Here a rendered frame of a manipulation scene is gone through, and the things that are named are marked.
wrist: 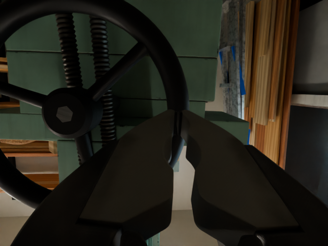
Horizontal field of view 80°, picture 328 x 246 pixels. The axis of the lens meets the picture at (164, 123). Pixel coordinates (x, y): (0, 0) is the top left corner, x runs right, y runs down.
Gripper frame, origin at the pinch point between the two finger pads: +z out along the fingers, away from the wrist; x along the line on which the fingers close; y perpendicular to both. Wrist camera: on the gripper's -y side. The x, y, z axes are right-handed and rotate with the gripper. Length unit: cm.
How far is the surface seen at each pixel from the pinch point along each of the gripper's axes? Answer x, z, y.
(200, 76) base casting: 6.5, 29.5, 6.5
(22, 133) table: -32.0, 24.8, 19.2
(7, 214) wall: -227, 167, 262
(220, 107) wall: 84, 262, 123
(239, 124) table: 15.5, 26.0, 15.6
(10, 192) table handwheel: -20.2, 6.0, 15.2
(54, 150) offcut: -25.5, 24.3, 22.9
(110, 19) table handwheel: -7.3, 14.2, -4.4
